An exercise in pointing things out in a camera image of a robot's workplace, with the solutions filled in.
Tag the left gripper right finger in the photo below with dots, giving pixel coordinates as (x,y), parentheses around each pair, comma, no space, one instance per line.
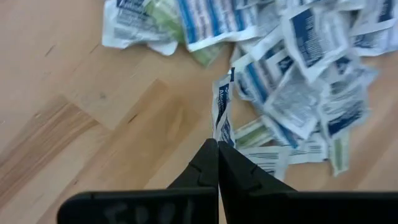
(264,205)

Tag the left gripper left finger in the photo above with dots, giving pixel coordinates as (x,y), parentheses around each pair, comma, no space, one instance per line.
(186,205)

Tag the grey print white packet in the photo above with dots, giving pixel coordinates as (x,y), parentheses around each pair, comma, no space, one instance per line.
(309,151)
(267,158)
(292,105)

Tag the green print packet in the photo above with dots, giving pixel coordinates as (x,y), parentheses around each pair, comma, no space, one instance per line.
(339,155)
(168,21)
(253,135)

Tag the blue striped bandage packet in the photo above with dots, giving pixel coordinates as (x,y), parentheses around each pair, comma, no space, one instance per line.
(214,21)

